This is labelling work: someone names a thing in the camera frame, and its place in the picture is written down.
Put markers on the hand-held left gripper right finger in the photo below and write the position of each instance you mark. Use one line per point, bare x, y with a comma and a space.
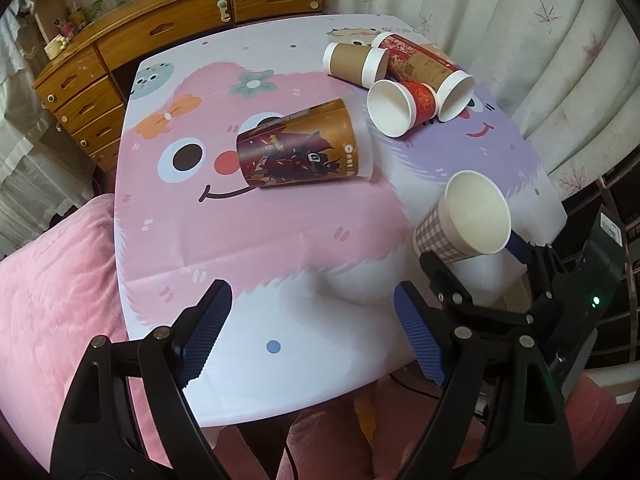
419, 342

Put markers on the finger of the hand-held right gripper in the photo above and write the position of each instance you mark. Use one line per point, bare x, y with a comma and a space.
520, 249
439, 276

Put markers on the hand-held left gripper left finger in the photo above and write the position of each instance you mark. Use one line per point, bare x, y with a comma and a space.
206, 327

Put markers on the checked paper cup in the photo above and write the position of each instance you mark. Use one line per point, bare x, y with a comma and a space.
465, 220

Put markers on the small red paper cup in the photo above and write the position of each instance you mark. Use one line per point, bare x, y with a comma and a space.
400, 103

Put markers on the large brown printed paper cup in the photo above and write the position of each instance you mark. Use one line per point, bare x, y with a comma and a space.
305, 147

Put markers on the tall red printed paper cup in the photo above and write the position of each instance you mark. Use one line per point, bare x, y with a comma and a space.
425, 67

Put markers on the plain brown paper cup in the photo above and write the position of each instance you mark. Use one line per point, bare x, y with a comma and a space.
355, 61

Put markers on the pink cartoon printed tablecloth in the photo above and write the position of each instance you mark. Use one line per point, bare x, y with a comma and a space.
280, 260

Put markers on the pink fleece blanket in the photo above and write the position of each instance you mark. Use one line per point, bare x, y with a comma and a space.
55, 300

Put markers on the white leaf print curtain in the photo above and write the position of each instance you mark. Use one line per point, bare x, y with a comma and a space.
525, 20

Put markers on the white lace curtain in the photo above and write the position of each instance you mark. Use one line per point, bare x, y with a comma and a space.
25, 160

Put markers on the wooden desk with drawers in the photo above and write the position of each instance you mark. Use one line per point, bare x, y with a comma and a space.
130, 35

